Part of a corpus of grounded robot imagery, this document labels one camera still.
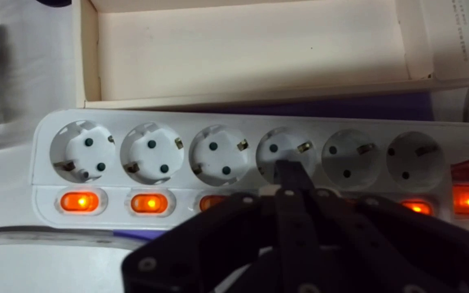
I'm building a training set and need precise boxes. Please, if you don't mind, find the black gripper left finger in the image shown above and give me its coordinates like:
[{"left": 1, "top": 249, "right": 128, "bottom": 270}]
[{"left": 122, "top": 192, "right": 278, "bottom": 293}]

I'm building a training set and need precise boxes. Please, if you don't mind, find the wooden compartment tray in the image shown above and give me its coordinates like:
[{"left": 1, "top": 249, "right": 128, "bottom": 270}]
[{"left": 71, "top": 0, "right": 469, "bottom": 109}]

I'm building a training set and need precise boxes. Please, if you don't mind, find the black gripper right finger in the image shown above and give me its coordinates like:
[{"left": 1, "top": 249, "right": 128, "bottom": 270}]
[{"left": 273, "top": 159, "right": 469, "bottom": 293}]

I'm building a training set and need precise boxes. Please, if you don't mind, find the white multi-socket power strip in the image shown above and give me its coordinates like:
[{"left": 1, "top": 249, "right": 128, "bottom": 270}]
[{"left": 31, "top": 110, "right": 469, "bottom": 231}]

